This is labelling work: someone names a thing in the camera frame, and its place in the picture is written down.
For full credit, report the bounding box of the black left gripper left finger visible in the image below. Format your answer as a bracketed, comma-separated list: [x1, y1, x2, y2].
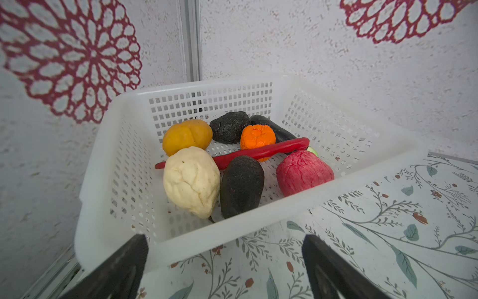
[61, 234, 149, 299]

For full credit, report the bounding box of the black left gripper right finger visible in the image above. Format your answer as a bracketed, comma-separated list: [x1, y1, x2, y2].
[302, 234, 388, 299]

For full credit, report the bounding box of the pink red toy ball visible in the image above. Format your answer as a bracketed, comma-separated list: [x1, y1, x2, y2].
[276, 150, 334, 197]

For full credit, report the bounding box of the white perforated plastic basket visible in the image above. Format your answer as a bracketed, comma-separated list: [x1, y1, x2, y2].
[74, 73, 428, 272]

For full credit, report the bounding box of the orange toy fruit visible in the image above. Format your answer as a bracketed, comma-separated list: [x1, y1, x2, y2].
[240, 125, 276, 150]

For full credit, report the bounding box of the dark oval toy avocado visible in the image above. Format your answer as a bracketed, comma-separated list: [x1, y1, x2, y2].
[220, 156, 265, 219]

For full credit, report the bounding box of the red toy chili pepper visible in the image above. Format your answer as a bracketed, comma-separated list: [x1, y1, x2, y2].
[154, 138, 310, 171]

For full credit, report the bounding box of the dark eggplant toy green tip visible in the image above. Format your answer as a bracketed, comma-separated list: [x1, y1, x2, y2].
[246, 115, 318, 161]

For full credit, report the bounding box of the yellow toy potato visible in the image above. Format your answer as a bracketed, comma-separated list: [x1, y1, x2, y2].
[163, 120, 213, 156]

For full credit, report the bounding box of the black textured toy ball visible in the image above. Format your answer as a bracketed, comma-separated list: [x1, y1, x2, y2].
[210, 112, 251, 144]

